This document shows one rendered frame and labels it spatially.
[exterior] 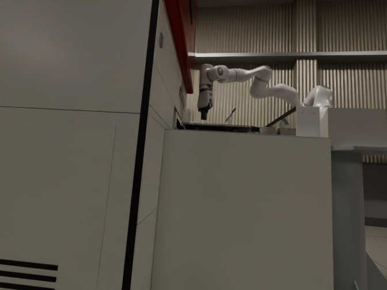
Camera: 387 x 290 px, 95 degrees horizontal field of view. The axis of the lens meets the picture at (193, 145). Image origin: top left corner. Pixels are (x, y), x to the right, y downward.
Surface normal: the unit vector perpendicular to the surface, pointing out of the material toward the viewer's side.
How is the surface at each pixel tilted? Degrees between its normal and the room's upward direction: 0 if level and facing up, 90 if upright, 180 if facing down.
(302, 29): 90
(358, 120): 90
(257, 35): 90
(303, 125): 90
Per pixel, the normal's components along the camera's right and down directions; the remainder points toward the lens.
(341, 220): -0.65, -0.13
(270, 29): -0.12, -0.12
